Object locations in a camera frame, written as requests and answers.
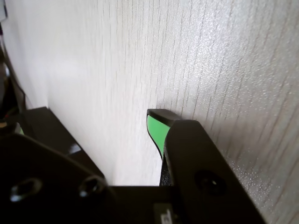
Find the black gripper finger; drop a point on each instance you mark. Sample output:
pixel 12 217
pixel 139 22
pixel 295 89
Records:
pixel 56 200

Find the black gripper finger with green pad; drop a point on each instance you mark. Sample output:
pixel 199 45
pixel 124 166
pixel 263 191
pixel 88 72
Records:
pixel 187 151

